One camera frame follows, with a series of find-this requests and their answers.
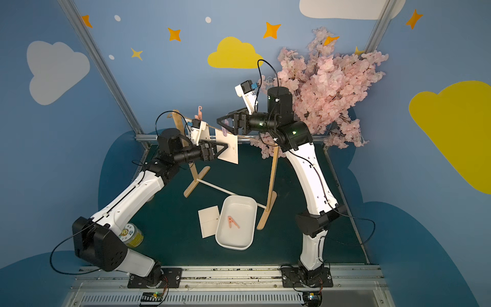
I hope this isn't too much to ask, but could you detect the white postcard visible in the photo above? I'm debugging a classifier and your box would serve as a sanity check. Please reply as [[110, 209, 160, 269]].
[[215, 129, 239, 165], [199, 121, 210, 141], [198, 206, 220, 239]]

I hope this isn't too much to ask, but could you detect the pink clothespin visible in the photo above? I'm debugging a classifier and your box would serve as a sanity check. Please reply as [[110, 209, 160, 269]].
[[194, 106, 203, 120]]

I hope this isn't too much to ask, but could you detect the salmon clothespin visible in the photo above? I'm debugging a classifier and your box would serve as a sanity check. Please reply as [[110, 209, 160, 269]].
[[227, 216, 240, 229]]

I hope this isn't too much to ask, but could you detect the purple clothespin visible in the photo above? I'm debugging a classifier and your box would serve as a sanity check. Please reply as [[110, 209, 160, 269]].
[[222, 119, 229, 137]]

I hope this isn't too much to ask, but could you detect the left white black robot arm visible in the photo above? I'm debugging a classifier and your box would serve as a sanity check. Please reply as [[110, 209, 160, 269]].
[[71, 119, 229, 287]]

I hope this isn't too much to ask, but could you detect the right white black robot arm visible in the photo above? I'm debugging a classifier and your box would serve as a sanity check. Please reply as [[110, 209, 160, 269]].
[[217, 80, 342, 287]]

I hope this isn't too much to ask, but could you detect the white plastic tray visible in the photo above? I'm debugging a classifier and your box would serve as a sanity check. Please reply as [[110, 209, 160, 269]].
[[215, 195, 258, 251]]

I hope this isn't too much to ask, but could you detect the pink cherry blossom tree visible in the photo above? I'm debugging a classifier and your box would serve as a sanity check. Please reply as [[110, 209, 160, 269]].
[[259, 27, 389, 149]]

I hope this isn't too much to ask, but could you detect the left small circuit board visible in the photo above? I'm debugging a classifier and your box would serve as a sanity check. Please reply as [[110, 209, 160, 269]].
[[139, 292, 164, 306]]

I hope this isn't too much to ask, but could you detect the small circuit board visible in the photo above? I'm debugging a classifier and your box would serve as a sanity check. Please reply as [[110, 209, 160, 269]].
[[302, 292, 323, 307], [139, 292, 164, 306]]

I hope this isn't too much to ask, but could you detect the right small circuit board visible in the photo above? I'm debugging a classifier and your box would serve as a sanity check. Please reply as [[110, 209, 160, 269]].
[[302, 292, 323, 307]]

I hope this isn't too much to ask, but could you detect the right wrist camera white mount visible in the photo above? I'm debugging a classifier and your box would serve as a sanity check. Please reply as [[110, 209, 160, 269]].
[[235, 80, 258, 115]]

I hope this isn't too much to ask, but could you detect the wooden drying rack frame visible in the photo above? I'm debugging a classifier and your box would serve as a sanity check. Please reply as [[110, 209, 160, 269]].
[[168, 110, 280, 230]]

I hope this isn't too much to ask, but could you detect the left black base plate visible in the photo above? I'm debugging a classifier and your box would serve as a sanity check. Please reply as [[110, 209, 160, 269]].
[[127, 267, 183, 289]]

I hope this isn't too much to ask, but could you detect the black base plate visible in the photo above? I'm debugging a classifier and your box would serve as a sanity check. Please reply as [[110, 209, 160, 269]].
[[280, 265, 334, 288], [127, 267, 183, 289]]

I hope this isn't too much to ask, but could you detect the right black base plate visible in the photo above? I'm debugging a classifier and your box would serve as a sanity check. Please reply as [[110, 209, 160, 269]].
[[280, 265, 334, 288]]

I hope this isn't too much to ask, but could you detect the right aluminium corner post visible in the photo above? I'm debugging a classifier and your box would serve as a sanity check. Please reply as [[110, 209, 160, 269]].
[[364, 0, 397, 53]]

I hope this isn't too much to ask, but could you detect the aluminium corner post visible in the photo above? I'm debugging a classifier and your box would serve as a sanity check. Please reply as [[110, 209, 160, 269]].
[[58, 0, 144, 134], [364, 0, 397, 53]]

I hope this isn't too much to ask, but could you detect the aluminium mounting rail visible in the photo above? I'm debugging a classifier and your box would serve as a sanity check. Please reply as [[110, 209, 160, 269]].
[[63, 265, 395, 306]]

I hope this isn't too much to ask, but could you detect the left aluminium corner post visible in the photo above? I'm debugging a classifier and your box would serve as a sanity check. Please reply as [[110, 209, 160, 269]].
[[58, 0, 144, 134]]

